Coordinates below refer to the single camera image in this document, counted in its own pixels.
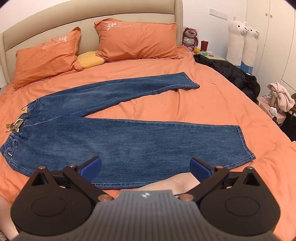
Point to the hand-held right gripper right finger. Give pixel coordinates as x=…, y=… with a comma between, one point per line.
x=200, y=169

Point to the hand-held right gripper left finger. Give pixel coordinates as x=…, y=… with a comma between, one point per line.
x=91, y=168

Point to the blue denim pants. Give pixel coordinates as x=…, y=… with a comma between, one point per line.
x=115, y=139

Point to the bed with orange sheet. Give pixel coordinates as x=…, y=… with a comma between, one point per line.
x=208, y=104

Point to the pink storage box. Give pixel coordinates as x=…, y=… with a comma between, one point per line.
x=266, y=104

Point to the person's bare leg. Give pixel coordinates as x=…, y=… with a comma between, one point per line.
x=5, y=217

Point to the black puffer jacket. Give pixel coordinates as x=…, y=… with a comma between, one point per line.
x=231, y=71

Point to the small yellow pillow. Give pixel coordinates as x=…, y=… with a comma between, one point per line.
x=89, y=60

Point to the pale pink garment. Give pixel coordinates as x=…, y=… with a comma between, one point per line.
x=282, y=96

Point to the white nightstand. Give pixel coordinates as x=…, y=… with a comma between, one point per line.
x=219, y=58

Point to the small green box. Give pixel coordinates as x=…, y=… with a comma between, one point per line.
x=202, y=53

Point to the orange fruit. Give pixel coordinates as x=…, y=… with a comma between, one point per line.
x=197, y=50

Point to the orange embroidered pillow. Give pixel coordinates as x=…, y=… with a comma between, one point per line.
x=138, y=41
x=46, y=58

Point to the red cup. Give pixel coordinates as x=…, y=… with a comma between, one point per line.
x=204, y=45

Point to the white alpaca plush toy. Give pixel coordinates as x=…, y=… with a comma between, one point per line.
x=251, y=48
x=235, y=41

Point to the pink bear plush toy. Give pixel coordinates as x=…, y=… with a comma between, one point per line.
x=190, y=37

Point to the beige padded headboard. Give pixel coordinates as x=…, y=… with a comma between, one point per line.
x=69, y=18

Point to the white wardrobe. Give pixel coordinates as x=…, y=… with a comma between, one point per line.
x=275, y=34

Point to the white wall switch panel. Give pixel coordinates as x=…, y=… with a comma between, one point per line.
x=218, y=12

